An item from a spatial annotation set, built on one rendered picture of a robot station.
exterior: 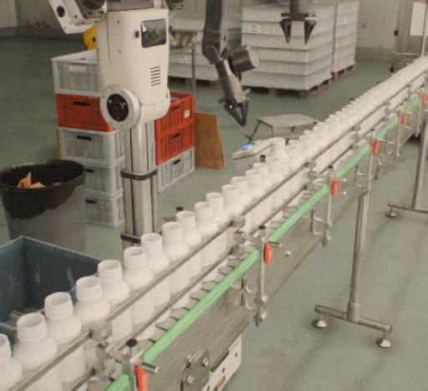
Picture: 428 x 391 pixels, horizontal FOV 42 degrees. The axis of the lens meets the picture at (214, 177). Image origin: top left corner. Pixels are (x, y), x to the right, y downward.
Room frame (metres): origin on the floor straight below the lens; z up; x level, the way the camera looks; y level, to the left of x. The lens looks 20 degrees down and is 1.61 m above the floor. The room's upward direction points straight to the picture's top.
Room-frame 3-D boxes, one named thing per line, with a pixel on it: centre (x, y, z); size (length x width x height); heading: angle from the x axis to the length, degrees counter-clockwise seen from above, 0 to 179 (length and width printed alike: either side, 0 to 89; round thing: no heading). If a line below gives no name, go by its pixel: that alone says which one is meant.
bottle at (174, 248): (0.96, 0.08, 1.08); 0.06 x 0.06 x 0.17
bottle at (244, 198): (1.21, -0.06, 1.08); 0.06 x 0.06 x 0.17
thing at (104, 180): (3.78, 0.73, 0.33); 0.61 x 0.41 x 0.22; 157
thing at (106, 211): (3.78, 0.73, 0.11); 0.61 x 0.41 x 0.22; 156
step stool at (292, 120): (4.89, -0.59, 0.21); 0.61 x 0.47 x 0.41; 24
